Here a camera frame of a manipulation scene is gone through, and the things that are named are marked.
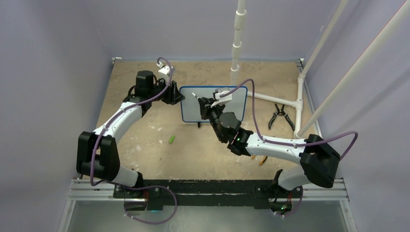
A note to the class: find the yellow handled pliers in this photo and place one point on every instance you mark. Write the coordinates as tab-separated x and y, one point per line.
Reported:
262	161

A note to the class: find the black handled pliers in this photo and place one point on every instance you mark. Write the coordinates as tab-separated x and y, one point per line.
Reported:
280	112

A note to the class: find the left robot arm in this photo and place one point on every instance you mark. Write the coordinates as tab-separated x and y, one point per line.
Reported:
97	152

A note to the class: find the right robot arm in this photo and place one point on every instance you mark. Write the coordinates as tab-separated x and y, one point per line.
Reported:
316	160

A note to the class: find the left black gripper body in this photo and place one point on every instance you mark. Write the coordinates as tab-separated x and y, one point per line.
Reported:
161	84

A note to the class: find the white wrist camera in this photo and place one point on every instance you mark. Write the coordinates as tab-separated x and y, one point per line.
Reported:
221	96
165	72

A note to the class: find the green marker cap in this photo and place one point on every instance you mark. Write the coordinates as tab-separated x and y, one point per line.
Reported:
172	139

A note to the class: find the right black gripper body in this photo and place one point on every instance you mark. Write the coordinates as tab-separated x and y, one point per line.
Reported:
214	112

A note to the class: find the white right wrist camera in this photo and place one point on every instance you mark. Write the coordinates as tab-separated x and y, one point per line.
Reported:
221	96

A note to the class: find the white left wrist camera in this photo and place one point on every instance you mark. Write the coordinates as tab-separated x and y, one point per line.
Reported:
165	72

